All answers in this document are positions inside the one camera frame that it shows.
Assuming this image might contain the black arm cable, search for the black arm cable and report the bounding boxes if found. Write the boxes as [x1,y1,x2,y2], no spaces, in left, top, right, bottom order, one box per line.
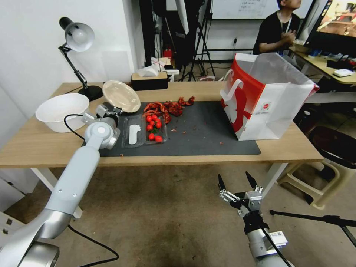
[260,227,291,267]
[63,113,90,139]

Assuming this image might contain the person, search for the person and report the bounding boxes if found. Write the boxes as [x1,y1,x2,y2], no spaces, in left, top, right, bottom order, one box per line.
[253,0,303,56]

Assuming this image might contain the wooden side desk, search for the wooden side desk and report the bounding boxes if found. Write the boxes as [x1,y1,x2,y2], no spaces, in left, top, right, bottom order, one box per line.
[288,46,356,104]

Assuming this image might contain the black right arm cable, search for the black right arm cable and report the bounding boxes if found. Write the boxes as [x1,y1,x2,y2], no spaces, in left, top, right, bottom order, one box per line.
[260,227,291,267]

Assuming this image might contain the black round chair seat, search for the black round chair seat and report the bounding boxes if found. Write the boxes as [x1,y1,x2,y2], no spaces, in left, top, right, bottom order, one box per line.
[308,125,356,168]

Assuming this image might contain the beige plastic stool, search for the beige plastic stool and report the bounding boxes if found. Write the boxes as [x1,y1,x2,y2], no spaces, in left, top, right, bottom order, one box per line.
[277,161,342,211]

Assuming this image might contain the red and white delivery bag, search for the red and white delivery bag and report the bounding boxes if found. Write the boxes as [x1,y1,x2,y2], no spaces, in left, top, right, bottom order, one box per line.
[219,52,321,142]

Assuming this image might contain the large black display screen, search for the large black display screen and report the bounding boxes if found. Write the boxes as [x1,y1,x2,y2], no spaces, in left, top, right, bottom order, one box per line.
[303,0,356,51]

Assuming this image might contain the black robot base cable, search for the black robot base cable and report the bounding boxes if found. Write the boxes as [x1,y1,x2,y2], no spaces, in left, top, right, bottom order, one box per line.
[66,223,120,267]

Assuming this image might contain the dark grey table mat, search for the dark grey table mat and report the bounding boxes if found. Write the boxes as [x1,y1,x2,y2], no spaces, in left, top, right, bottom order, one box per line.
[81,100,262,158]

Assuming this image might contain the wooden table white legs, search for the wooden table white legs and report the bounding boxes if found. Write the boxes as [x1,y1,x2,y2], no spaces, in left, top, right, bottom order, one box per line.
[0,82,325,220]

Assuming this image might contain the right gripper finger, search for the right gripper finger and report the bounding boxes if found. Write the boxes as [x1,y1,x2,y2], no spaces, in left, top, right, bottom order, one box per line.
[245,171,264,197]
[217,174,242,208]

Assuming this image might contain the black and silver desk lamp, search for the black and silver desk lamp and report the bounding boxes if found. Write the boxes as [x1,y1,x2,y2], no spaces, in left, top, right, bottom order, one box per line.
[58,16,104,102]

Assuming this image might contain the round beige disposable bowl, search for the round beige disposable bowl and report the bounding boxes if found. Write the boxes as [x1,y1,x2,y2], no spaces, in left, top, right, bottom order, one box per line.
[102,80,141,115]

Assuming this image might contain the black tissue box wooden lid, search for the black tissue box wooden lid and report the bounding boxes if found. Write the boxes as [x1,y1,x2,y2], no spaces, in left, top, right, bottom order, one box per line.
[131,71,169,91]

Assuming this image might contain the red and white plastic bag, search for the red and white plastic bag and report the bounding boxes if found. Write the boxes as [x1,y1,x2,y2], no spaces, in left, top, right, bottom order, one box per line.
[150,56,172,72]

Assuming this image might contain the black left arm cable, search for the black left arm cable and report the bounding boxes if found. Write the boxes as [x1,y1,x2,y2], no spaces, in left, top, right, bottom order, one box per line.
[63,113,90,139]

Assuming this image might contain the black camera tripod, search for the black camera tripod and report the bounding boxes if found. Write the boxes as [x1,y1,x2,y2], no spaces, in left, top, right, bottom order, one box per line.
[180,0,217,82]

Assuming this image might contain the black tripod leg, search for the black tripod leg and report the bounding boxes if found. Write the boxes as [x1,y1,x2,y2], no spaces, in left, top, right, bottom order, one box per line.
[269,210,356,246]

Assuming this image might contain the white cabinet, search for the white cabinet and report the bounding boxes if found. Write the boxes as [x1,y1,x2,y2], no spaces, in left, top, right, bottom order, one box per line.
[0,166,29,240]

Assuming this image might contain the white folded photo umbrella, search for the white folded photo umbrella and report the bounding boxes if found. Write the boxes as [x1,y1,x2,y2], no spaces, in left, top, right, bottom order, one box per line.
[174,0,190,35]

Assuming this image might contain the white plastic bowl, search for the white plastic bowl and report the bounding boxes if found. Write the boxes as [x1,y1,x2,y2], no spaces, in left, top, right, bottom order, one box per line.
[35,93,90,134]

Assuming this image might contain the white wall board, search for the white wall board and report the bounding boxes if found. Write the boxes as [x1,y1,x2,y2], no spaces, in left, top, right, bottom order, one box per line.
[210,0,316,20]

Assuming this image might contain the clear plastic takeout box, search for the clear plastic takeout box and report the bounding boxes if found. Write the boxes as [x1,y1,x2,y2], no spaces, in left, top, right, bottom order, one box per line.
[120,112,171,149]

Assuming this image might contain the white tissue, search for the white tissue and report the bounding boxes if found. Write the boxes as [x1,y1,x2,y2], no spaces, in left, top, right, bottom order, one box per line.
[135,65,159,79]

